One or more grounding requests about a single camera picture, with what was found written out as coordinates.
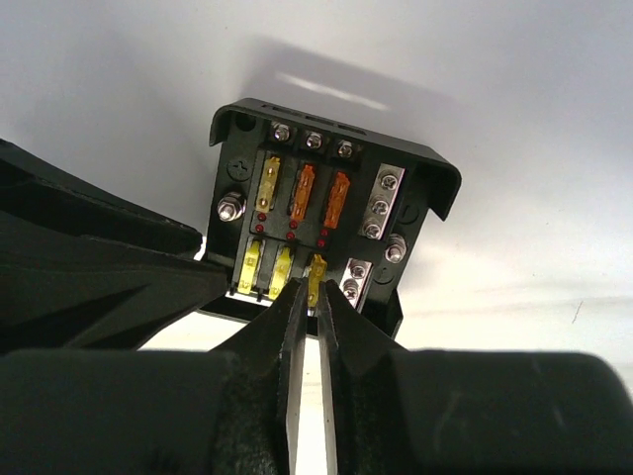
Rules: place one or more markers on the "yellow blade fuse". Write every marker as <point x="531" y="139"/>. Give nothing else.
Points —
<point x="249" y="267"/>
<point x="267" y="184"/>
<point x="316" y="273"/>
<point x="280" y="273"/>

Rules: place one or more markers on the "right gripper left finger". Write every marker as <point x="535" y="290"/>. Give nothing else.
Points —
<point x="231" y="410"/>

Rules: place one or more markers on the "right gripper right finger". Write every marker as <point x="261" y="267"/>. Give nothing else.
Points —
<point x="390" y="410"/>

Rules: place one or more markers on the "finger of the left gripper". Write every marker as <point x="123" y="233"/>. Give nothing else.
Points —
<point x="83" y="292"/>
<point x="46" y="196"/>

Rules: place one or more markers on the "black fuse box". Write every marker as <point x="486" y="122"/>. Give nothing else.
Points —
<point x="356" y="197"/>

